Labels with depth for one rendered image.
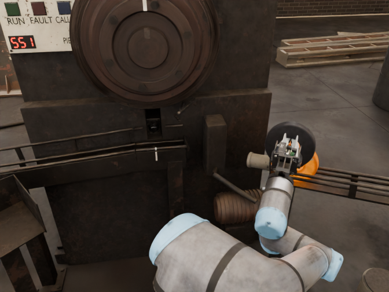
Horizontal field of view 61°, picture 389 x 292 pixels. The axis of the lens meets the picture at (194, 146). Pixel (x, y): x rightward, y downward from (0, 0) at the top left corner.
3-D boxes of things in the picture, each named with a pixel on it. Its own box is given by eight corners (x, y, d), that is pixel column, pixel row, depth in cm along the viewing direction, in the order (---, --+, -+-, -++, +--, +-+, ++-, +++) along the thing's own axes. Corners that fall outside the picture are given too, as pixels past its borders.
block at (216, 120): (201, 163, 143) (202, 113, 131) (219, 161, 144) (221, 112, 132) (205, 177, 134) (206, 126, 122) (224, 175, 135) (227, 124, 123)
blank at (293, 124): (267, 119, 106) (265, 123, 103) (318, 123, 100) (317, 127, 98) (265, 160, 113) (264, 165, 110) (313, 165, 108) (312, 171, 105)
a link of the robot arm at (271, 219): (253, 237, 85) (252, 219, 79) (262, 203, 92) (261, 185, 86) (283, 245, 82) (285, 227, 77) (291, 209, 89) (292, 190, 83)
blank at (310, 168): (287, 181, 126) (284, 185, 124) (268, 146, 123) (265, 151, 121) (326, 172, 116) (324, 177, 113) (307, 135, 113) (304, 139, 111)
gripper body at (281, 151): (303, 143, 93) (296, 175, 86) (298, 163, 99) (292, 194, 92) (275, 138, 95) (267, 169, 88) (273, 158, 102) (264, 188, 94)
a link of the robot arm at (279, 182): (289, 208, 89) (259, 200, 92) (292, 194, 92) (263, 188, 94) (293, 191, 84) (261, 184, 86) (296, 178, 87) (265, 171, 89)
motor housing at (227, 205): (210, 271, 162) (213, 186, 134) (253, 265, 164) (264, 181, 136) (215, 295, 151) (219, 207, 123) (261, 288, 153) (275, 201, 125)
